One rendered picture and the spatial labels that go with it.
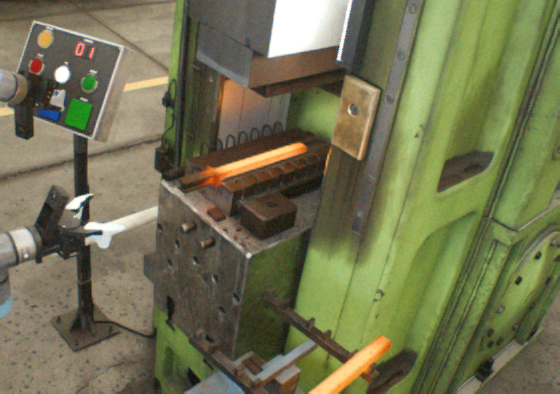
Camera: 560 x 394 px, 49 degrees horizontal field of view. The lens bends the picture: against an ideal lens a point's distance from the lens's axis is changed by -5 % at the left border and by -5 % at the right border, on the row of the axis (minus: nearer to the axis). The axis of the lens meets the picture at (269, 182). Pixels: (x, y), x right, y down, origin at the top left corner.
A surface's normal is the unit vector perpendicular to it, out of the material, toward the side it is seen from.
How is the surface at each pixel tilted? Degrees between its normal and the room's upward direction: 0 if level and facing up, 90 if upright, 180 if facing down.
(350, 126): 90
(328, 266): 90
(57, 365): 0
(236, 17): 90
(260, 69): 90
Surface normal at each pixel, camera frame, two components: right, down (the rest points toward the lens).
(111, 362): 0.14, -0.84
